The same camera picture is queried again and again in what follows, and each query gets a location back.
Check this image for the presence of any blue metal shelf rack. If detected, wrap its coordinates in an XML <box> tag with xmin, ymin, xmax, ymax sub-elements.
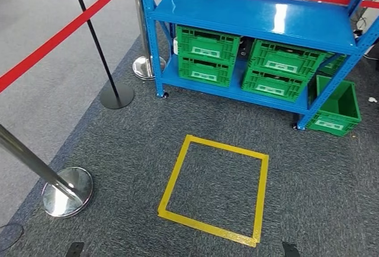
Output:
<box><xmin>134</xmin><ymin>0</ymin><xmax>379</xmax><ymax>131</ymax></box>

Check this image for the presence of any green folded plastic crate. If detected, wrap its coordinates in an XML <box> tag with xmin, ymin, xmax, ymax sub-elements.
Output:
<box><xmin>177</xmin><ymin>55</ymin><xmax>236</xmax><ymax>88</ymax></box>
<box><xmin>241</xmin><ymin>66</ymin><xmax>308</xmax><ymax>103</ymax></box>
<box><xmin>176</xmin><ymin>25</ymin><xmax>241</xmax><ymax>66</ymax></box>
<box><xmin>247</xmin><ymin>39</ymin><xmax>328</xmax><ymax>81</ymax></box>

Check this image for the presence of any chrome stanchion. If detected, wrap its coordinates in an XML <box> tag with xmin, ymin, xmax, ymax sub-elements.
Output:
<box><xmin>0</xmin><ymin>124</ymin><xmax>94</xmax><ymax>219</ymax></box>
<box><xmin>131</xmin><ymin>0</ymin><xmax>167</xmax><ymax>81</ymax></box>

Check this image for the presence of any black stanchion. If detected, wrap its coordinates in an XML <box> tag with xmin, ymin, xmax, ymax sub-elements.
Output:
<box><xmin>65</xmin><ymin>0</ymin><xmax>134</xmax><ymax>110</ymax></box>

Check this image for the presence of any yellow floor tape square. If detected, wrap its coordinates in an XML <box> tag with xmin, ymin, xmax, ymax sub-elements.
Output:
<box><xmin>157</xmin><ymin>134</ymin><xmax>270</xmax><ymax>248</ymax></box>

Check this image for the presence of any green open plastic crate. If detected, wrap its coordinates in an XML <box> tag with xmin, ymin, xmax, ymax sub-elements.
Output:
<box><xmin>307</xmin><ymin>75</ymin><xmax>362</xmax><ymax>137</ymax></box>

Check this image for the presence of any black floor cable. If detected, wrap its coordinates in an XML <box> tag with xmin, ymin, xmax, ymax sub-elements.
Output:
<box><xmin>0</xmin><ymin>223</ymin><xmax>24</xmax><ymax>252</ymax></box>

